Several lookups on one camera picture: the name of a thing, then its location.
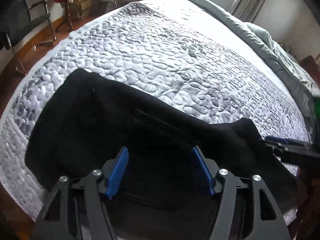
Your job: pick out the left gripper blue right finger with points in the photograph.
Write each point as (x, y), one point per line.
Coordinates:
(267, 220)

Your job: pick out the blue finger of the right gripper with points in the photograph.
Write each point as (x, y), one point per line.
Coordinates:
(283, 140)

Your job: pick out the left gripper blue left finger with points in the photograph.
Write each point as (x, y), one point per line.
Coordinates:
(59, 217)

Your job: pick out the black pants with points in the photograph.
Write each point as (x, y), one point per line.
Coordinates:
(161, 196)

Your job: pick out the green-grey duvet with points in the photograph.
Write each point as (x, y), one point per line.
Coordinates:
(300, 84)

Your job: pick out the wooden headboard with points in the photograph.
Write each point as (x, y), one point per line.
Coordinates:
(311, 67)

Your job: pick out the grey quilted bedspread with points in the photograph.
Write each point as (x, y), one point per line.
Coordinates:
(171, 49)

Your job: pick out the black metal chair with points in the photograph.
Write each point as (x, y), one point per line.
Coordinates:
(17, 23)

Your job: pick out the white wire basket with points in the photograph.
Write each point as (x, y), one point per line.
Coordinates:
(111, 5)

